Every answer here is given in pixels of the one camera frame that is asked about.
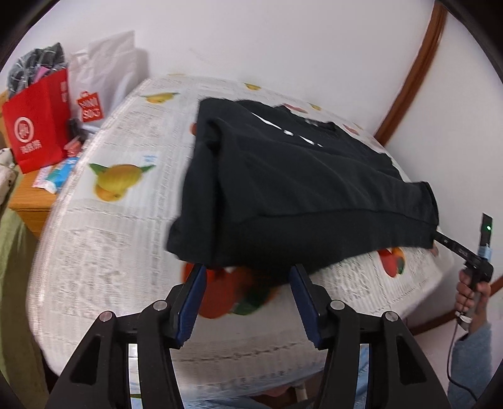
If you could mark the black sweatshirt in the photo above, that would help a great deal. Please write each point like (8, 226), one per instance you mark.
(294, 188)

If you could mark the blue white packet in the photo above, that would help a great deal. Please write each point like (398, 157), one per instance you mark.
(55, 175)

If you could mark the small black item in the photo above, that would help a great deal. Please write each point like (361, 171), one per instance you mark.
(74, 126)

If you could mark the person's right forearm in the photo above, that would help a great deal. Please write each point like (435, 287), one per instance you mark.
(471, 361)

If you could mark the pink packet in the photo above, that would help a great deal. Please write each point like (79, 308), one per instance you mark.
(74, 146)

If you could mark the brown wooden baseboard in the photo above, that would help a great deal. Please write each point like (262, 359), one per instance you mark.
(432, 320)

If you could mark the plaid cloth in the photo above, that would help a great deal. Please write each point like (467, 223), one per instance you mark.
(39, 59)

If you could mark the brown wooden door trim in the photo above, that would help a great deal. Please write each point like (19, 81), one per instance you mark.
(416, 78)

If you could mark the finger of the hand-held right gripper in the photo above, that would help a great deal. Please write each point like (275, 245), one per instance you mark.
(452, 244)

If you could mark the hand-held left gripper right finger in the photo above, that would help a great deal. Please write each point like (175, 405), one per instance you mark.
(304, 306)

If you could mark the white dotted cloth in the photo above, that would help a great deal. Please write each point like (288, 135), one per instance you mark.
(6, 165)

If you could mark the person's blue trousers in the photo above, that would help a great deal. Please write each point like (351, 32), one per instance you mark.
(220, 404)

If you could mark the fruit print tablecloth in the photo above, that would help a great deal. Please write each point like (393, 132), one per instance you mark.
(118, 244)

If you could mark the white plastic bag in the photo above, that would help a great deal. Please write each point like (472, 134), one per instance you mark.
(114, 67)

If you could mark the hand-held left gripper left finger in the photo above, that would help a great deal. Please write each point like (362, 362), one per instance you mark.
(192, 303)

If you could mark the person's right hand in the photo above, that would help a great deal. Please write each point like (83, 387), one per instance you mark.
(463, 295)

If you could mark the wooden bedside cabinet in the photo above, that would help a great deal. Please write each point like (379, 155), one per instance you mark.
(27, 196)

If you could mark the red paper bag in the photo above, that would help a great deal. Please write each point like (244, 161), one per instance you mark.
(39, 118)

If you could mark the green cloth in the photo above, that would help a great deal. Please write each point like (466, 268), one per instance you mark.
(15, 275)

